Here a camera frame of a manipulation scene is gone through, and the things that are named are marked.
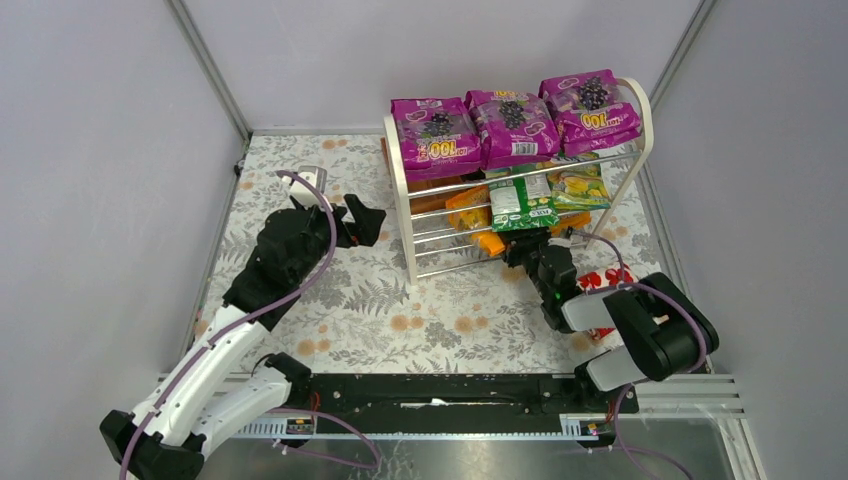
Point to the orange bag under shelf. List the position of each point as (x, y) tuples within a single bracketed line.
[(575, 220)]

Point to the green candy bag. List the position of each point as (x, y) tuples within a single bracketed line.
[(520, 198)]

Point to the red white floral bag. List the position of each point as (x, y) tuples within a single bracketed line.
[(596, 280)]

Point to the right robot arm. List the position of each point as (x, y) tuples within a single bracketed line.
[(662, 331)]

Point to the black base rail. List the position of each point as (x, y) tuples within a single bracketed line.
[(443, 404)]

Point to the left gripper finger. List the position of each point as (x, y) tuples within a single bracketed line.
[(339, 212), (365, 228)]

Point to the orange mango candy bag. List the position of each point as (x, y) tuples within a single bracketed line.
[(468, 211)]

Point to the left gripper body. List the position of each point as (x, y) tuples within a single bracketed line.
[(337, 221)]

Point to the green yellow bag on shelf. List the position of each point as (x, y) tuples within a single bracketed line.
[(580, 188)]

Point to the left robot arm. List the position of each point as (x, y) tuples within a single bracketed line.
[(171, 433)]

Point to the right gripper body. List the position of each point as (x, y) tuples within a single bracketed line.
[(525, 249)]

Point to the purple candy bag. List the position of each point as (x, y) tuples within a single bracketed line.
[(514, 127), (588, 112), (437, 138)]

